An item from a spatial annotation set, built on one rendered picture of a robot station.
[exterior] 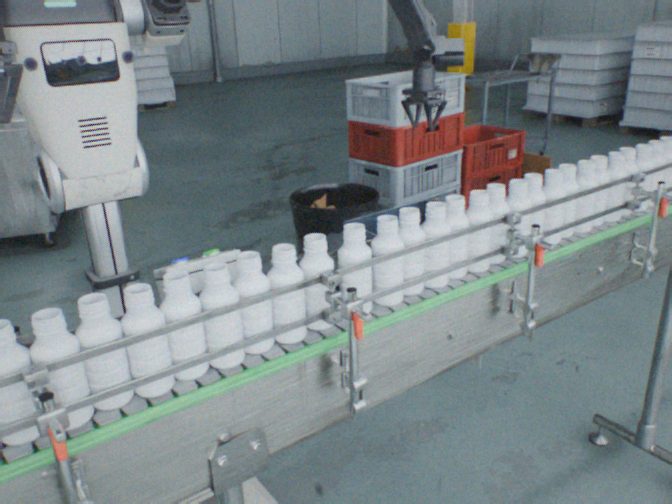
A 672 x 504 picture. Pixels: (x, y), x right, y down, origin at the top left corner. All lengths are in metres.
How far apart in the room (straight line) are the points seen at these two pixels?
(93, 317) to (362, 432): 1.69
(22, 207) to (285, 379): 3.76
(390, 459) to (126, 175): 1.40
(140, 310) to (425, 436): 1.70
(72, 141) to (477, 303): 0.90
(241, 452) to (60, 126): 0.77
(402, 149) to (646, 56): 4.63
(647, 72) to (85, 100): 6.82
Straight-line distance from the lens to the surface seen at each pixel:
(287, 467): 2.32
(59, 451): 0.83
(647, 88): 7.71
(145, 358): 0.92
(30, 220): 4.67
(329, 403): 1.11
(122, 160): 1.45
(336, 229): 2.90
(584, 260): 1.55
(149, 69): 10.55
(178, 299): 0.92
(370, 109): 3.52
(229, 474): 1.06
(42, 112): 1.41
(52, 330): 0.87
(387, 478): 2.26
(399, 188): 3.49
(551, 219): 1.44
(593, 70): 8.13
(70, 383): 0.90
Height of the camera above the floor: 1.52
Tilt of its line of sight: 23 degrees down
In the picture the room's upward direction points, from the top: 2 degrees counter-clockwise
